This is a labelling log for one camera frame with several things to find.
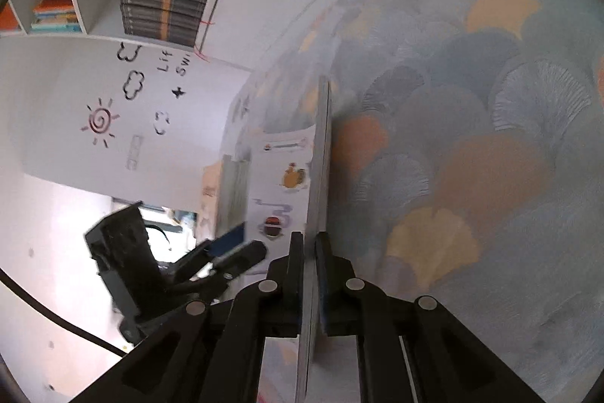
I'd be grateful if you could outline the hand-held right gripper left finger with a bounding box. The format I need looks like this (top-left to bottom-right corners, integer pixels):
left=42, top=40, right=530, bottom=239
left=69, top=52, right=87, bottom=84
left=71, top=232, right=305, bottom=403

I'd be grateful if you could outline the white wall socket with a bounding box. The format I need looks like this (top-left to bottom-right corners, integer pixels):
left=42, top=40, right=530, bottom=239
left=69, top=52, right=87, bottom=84
left=126, top=135, right=143, bottom=170

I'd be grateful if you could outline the thin white small-pictures book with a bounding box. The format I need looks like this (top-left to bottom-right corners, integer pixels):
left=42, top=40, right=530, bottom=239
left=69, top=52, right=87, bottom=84
left=250, top=75, right=333, bottom=403

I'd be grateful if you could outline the black lettering wall sticker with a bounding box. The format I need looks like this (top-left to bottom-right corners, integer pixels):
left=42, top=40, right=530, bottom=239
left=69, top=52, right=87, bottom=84
left=157, top=50, right=196, bottom=78

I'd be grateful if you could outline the pale green book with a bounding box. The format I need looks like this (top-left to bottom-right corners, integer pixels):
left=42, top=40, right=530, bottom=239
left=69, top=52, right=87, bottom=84
left=219, top=155, right=252, bottom=238

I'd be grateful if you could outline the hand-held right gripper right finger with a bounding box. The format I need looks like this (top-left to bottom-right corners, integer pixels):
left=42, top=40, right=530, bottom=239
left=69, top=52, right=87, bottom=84
left=314, top=232, right=543, bottom=403

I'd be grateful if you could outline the red sun wall sticker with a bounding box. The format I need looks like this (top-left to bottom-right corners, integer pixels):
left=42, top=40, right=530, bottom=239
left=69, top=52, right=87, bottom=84
left=80, top=98, right=121, bottom=147

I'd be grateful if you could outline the set of black banded books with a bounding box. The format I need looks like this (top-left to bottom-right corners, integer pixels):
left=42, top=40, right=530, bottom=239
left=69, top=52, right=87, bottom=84
left=118, top=0, right=213, bottom=47

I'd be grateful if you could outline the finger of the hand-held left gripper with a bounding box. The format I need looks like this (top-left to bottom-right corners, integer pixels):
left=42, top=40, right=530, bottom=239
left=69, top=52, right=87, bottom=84
left=174, top=240, right=268, bottom=295
left=176, top=221, right=247, bottom=277

